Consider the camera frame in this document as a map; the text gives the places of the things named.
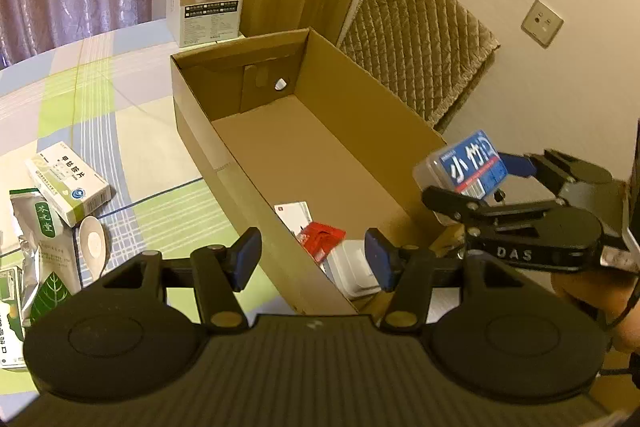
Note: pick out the white pill tablet box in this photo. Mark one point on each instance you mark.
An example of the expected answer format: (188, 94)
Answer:
(71, 187)

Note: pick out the large brown cardboard box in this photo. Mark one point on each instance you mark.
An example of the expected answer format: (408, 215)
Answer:
(288, 117)

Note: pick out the silver green foil pouch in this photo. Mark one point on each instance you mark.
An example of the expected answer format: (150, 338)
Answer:
(50, 269)

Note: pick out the quilted chair cushion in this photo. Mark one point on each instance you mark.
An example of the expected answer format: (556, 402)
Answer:
(431, 54)

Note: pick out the single wall socket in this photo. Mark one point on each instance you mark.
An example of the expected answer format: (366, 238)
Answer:
(541, 23)

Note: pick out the red snack packet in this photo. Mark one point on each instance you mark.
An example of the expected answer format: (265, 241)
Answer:
(319, 240)

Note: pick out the white power adapter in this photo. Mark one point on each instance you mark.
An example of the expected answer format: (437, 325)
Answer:
(350, 271)

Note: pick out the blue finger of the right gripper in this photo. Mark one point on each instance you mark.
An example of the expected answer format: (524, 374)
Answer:
(472, 211)
(554, 169)

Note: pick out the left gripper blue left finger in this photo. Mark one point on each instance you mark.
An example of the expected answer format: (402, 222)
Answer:
(219, 272)

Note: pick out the person right hand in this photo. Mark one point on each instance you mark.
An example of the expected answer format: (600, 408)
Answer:
(607, 291)

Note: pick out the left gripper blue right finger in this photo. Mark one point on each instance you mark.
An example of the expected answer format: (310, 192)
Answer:
(406, 272)

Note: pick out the blue label floss pick box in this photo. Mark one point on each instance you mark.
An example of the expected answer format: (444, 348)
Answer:
(471, 167)

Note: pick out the long white ointment box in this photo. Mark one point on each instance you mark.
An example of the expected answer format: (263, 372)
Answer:
(295, 215)

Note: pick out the green white medicine box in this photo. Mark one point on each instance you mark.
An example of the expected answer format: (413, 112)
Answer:
(11, 327)

